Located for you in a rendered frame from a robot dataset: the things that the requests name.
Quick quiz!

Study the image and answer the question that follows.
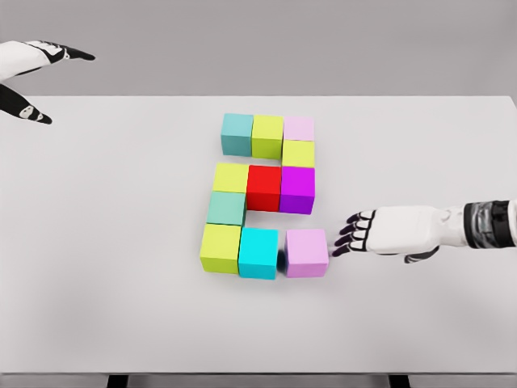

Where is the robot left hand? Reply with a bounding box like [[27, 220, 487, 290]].
[[0, 40, 97, 125]]

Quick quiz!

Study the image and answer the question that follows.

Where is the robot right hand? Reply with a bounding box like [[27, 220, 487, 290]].
[[331, 205, 448, 265]]

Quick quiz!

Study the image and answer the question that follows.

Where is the purple cube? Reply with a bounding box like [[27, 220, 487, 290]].
[[278, 166, 317, 215]]

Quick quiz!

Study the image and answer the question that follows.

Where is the yellow-green cube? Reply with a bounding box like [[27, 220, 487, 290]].
[[281, 139, 316, 169], [211, 162, 250, 194], [199, 223, 242, 275], [250, 114, 285, 160]]

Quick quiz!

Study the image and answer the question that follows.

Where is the red cube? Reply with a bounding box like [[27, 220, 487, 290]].
[[246, 164, 283, 213]]

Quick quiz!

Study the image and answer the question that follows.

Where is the pale pink cube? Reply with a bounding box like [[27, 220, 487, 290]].
[[283, 116, 316, 143]]

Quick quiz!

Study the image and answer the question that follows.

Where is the cyan cube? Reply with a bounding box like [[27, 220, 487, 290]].
[[237, 226, 280, 280]]

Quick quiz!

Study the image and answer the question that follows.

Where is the mint green cube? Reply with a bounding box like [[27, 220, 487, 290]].
[[205, 191, 248, 227]]

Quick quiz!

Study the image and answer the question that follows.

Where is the teal cube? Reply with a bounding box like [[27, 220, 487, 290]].
[[220, 112, 254, 158]]

